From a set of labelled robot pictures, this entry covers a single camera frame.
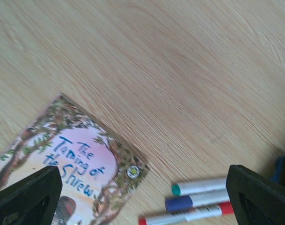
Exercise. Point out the purple illustrated book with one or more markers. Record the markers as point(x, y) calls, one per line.
point(99, 170)

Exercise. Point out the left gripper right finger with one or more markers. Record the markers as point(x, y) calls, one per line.
point(255, 199)

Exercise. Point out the navy blue backpack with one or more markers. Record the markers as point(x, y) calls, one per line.
point(278, 175)

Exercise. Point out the red cap marker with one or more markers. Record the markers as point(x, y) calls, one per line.
point(191, 215)

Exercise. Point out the purple cap marker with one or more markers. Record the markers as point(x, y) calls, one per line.
point(196, 200)

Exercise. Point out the green cap marker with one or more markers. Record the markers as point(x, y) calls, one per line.
point(199, 186)

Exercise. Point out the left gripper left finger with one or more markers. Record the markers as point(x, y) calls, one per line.
point(32, 200)

